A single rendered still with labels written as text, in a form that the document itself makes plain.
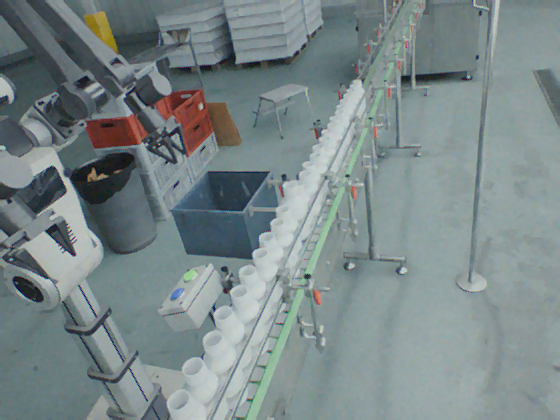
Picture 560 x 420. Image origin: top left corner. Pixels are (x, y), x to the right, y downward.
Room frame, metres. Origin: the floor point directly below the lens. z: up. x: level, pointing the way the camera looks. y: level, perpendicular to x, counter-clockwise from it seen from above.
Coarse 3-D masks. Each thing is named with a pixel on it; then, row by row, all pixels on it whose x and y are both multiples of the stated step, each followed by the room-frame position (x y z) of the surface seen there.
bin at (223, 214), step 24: (192, 192) 1.56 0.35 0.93; (216, 192) 1.69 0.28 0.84; (240, 192) 1.64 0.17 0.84; (264, 192) 1.48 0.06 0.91; (192, 216) 1.38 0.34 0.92; (216, 216) 1.34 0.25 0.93; (240, 216) 1.30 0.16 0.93; (264, 216) 1.43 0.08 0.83; (192, 240) 1.40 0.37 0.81; (216, 240) 1.35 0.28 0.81; (240, 240) 1.31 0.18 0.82
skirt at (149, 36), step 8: (320, 8) 11.07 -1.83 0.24; (328, 8) 10.98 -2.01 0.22; (336, 8) 10.90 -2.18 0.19; (344, 8) 10.82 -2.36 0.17; (352, 8) 10.75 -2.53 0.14; (328, 16) 10.99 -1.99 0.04; (336, 16) 10.91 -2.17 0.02; (144, 32) 13.22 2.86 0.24; (152, 32) 13.09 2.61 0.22; (120, 40) 13.57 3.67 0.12; (128, 40) 13.46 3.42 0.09; (136, 40) 13.35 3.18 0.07; (144, 40) 13.23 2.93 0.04; (152, 40) 13.12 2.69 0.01; (64, 48) 14.47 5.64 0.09
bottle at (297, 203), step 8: (288, 184) 0.98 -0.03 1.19; (296, 184) 0.96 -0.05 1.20; (288, 192) 0.95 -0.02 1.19; (296, 192) 0.96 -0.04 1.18; (288, 200) 0.95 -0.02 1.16; (296, 200) 0.95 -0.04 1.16; (304, 200) 0.96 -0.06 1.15; (296, 208) 0.94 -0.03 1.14; (304, 208) 0.95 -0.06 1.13; (296, 216) 0.93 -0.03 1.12; (304, 224) 0.95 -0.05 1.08; (304, 232) 0.94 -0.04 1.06
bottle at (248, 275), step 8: (240, 272) 0.70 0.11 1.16; (248, 272) 0.71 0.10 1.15; (256, 272) 0.70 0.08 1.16; (240, 280) 0.69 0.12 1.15; (248, 280) 0.68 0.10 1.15; (256, 280) 0.69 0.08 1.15; (248, 288) 0.68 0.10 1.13; (256, 288) 0.68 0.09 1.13; (264, 288) 0.69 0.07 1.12; (256, 296) 0.67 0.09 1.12; (264, 296) 0.68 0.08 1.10; (264, 312) 0.67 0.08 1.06; (272, 312) 0.70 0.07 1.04; (264, 320) 0.67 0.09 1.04; (272, 328) 0.68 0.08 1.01
